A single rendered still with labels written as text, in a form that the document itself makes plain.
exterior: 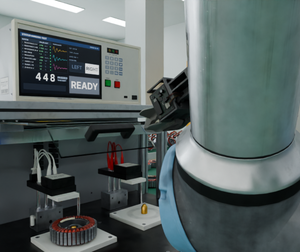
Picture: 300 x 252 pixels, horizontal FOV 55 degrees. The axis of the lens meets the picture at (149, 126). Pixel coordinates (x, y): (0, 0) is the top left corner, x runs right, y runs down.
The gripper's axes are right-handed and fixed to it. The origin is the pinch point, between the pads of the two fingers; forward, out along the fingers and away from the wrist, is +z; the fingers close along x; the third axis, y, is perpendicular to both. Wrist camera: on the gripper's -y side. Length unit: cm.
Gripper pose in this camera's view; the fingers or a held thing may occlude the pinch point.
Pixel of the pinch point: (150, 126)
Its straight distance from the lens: 67.7
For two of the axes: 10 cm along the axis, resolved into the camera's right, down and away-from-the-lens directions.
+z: -6.2, 4.8, 6.3
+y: -7.0, 0.3, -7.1
